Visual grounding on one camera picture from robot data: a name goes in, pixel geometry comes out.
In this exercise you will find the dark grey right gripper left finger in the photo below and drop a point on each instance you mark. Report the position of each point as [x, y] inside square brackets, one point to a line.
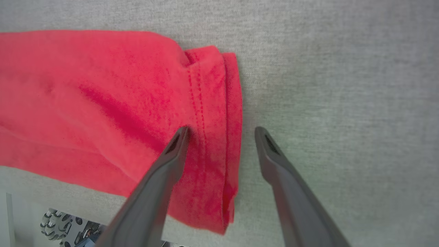
[151, 206]

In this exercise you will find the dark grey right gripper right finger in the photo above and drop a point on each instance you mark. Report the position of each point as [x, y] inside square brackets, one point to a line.
[298, 206]

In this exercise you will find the red shorts with white stripes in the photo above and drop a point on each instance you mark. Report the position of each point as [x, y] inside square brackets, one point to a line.
[103, 113]

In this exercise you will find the dark grey robot base chassis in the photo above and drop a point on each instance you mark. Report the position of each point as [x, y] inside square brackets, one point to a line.
[84, 233]

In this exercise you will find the grey mecanum wheel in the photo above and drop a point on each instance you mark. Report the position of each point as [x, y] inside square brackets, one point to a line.
[55, 223]

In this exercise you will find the grey fabric sofa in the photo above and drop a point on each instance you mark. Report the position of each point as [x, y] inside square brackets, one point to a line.
[336, 85]

